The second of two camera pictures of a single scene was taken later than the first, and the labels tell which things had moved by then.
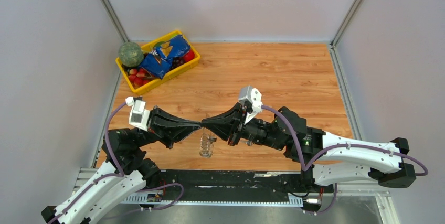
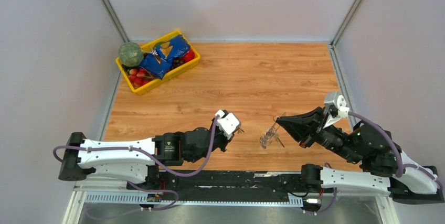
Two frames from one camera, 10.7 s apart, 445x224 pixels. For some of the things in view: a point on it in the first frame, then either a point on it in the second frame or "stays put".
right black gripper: x=230 y=125 to x=305 y=127
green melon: x=130 y=54 stays put
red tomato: x=189 y=56 stays put
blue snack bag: x=157 y=63 stays put
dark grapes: x=177 y=61 stays put
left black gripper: x=161 y=124 to x=226 y=140
